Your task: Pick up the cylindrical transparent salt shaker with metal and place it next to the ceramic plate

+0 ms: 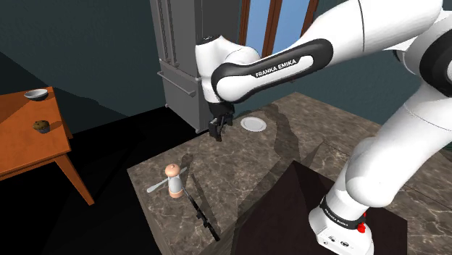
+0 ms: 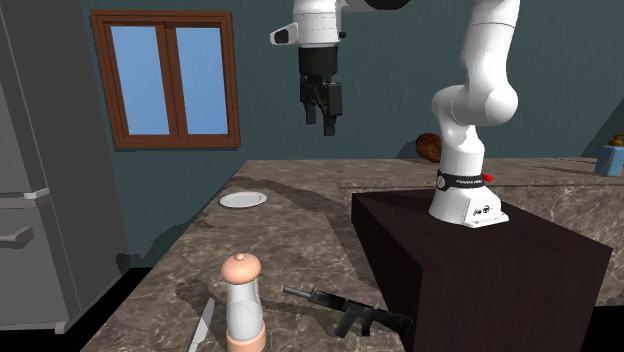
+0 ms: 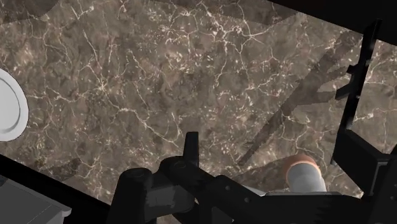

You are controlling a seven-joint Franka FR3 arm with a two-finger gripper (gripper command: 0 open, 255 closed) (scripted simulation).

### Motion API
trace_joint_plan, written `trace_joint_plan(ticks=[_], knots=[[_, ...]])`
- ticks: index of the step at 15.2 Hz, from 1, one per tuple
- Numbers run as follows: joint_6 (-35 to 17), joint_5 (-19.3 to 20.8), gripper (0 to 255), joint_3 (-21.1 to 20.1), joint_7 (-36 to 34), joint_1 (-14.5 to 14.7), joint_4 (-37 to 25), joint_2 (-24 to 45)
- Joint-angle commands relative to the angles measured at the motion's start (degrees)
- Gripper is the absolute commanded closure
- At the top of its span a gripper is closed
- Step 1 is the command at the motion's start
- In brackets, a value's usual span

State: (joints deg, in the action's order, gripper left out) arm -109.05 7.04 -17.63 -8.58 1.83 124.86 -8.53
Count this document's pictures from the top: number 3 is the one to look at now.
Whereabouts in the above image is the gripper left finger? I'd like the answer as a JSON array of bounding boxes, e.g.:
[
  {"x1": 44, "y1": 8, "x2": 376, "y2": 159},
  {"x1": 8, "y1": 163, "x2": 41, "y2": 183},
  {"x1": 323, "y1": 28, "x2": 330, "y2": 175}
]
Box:
[{"x1": 105, "y1": 131, "x2": 268, "y2": 224}]

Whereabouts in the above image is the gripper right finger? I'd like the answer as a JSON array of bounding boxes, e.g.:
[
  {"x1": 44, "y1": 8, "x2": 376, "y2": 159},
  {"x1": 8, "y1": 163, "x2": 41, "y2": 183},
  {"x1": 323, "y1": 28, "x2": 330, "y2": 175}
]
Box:
[{"x1": 330, "y1": 18, "x2": 397, "y2": 224}]

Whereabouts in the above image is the white plate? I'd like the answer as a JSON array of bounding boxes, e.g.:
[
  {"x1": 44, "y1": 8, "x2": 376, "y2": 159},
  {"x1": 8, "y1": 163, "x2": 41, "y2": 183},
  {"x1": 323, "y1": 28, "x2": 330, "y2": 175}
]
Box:
[{"x1": 0, "y1": 68, "x2": 30, "y2": 143}]

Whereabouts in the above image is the orange and grey cylinder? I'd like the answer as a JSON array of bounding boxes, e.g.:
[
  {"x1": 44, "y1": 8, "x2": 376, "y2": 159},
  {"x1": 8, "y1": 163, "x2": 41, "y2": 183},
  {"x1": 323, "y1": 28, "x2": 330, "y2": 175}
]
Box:
[{"x1": 283, "y1": 154, "x2": 328, "y2": 193}]

